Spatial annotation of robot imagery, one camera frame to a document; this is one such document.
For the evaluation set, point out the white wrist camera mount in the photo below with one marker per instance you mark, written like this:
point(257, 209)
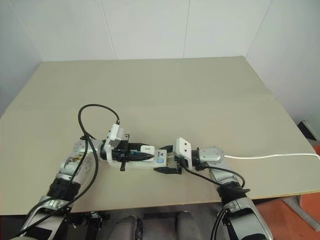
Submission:
point(183, 146)
point(113, 135)

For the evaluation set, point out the white charger plug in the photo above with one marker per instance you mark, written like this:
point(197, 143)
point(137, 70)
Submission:
point(147, 150)

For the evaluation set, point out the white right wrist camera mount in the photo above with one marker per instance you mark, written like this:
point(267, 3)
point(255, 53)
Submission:
point(183, 146)

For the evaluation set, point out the black frame under table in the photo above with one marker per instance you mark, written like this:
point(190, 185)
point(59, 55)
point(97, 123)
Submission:
point(86, 221)

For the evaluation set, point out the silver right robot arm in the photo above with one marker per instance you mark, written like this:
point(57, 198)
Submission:
point(225, 172)

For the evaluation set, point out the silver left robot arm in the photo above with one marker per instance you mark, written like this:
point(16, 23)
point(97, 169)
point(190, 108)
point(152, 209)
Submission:
point(75, 165)

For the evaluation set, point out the grey metal table leg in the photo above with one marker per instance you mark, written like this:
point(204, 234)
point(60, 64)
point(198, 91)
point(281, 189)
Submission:
point(297, 203)

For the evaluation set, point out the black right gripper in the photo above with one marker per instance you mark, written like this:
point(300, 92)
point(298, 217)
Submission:
point(178, 163)

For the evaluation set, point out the grey box with black edge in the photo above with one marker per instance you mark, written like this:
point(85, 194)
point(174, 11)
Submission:
point(310, 126)

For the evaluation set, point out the dark grey rounded shape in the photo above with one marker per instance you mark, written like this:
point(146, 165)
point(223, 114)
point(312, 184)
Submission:
point(130, 226)

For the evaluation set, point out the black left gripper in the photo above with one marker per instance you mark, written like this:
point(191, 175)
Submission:
point(122, 150)

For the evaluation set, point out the white power strip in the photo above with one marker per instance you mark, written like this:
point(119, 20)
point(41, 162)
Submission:
point(140, 165)

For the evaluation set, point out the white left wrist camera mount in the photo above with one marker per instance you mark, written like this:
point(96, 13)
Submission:
point(113, 135)

